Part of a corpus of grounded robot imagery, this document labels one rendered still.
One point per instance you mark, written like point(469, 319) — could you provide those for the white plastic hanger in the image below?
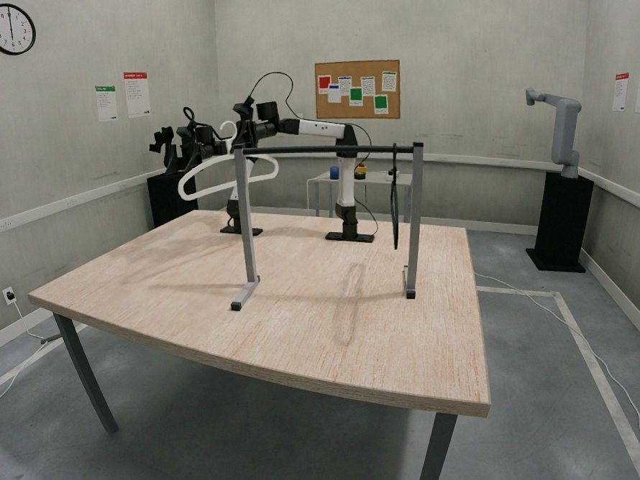
point(219, 159)

